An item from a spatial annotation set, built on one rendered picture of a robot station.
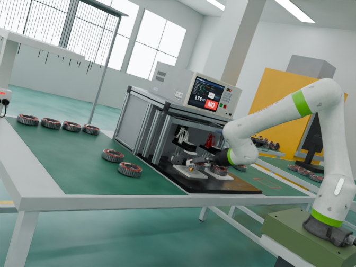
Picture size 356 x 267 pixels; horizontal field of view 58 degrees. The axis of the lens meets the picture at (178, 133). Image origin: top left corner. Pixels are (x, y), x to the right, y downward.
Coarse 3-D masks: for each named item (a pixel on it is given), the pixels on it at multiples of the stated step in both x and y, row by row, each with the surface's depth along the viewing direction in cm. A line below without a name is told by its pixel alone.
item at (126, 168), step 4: (120, 164) 153; (124, 164) 155; (128, 164) 157; (132, 164) 158; (120, 168) 151; (124, 168) 150; (128, 168) 150; (132, 168) 155; (136, 168) 157; (140, 168) 155; (124, 172) 150; (128, 172) 149; (132, 172) 150; (136, 172) 151; (140, 172) 153; (132, 176) 150; (136, 176) 151
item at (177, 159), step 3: (171, 153) 193; (171, 156) 193; (174, 156) 191; (177, 156) 192; (180, 156) 193; (183, 156) 195; (168, 159) 194; (174, 159) 191; (177, 159) 193; (180, 159) 194; (171, 162) 192; (174, 162) 192; (177, 162) 193; (180, 162) 195
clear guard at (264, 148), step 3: (216, 123) 203; (222, 126) 199; (252, 135) 206; (252, 138) 194; (255, 138) 196; (258, 138) 199; (255, 144) 193; (258, 144) 195; (258, 147) 194; (261, 147) 196; (264, 147) 199; (264, 150) 197; (267, 150) 200
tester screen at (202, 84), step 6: (198, 78) 183; (198, 84) 184; (204, 84) 187; (210, 84) 190; (192, 90) 183; (198, 90) 186; (204, 90) 189; (210, 90) 192; (216, 90) 195; (222, 90) 198; (192, 96) 184; (204, 96) 190; (204, 102) 192; (216, 108) 200
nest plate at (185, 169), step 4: (176, 168) 183; (180, 168) 182; (184, 168) 185; (188, 168) 187; (184, 172) 178; (188, 172) 179; (192, 172) 182; (196, 172) 185; (200, 172) 188; (188, 176) 175; (192, 176) 176; (196, 176) 178; (200, 176) 180; (204, 176) 183
